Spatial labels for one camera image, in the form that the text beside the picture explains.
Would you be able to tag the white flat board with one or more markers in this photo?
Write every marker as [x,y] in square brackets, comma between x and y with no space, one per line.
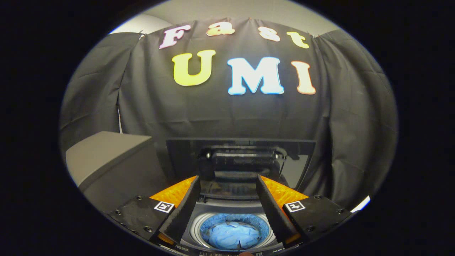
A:
[360,204]

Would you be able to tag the black backdrop cloth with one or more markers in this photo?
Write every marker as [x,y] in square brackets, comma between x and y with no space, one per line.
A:
[213,113]

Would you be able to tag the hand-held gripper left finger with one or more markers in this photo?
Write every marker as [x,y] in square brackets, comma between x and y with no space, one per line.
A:
[185,208]

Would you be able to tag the light blue polo shirt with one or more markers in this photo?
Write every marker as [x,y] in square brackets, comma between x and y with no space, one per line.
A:
[233,236]

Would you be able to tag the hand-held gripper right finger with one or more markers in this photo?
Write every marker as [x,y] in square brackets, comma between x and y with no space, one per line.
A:
[272,209]

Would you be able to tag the grey cabinet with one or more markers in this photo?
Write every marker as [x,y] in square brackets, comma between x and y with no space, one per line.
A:
[103,153]

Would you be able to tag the grey top-load washing machine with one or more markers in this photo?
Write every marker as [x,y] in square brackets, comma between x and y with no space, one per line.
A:
[229,209]

